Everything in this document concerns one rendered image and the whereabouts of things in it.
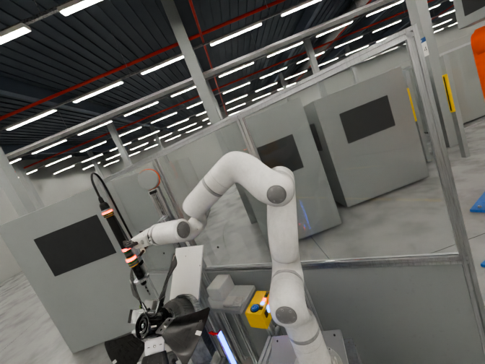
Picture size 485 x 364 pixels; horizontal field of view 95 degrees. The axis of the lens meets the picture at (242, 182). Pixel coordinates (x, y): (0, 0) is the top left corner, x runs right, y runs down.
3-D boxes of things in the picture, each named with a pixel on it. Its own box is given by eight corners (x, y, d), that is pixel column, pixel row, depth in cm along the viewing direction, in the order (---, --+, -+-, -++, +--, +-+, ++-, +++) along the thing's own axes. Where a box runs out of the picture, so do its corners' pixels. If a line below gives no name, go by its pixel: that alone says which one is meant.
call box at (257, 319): (263, 305, 129) (256, 289, 128) (278, 306, 124) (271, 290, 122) (251, 329, 116) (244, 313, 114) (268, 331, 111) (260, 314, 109)
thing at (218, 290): (219, 285, 186) (214, 274, 184) (235, 285, 177) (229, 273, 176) (208, 300, 172) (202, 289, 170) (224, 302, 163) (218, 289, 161)
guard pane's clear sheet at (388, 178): (147, 270, 240) (103, 183, 224) (458, 253, 108) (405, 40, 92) (146, 270, 240) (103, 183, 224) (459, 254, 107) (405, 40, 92)
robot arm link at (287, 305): (317, 314, 87) (297, 261, 84) (323, 362, 70) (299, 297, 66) (287, 318, 91) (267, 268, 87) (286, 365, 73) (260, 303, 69)
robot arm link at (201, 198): (229, 181, 88) (184, 228, 98) (199, 173, 76) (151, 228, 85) (239, 198, 84) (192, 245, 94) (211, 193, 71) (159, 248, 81)
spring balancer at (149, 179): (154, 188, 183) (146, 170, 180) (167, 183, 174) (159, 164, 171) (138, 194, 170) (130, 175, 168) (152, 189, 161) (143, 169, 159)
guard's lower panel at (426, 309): (182, 340, 258) (148, 272, 244) (504, 403, 122) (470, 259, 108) (180, 342, 255) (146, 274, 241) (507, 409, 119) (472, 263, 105)
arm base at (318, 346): (337, 343, 93) (323, 305, 90) (351, 394, 75) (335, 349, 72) (293, 349, 97) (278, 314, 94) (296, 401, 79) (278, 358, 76)
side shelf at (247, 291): (219, 287, 188) (217, 284, 187) (255, 288, 169) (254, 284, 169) (202, 310, 168) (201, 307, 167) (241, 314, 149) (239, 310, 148)
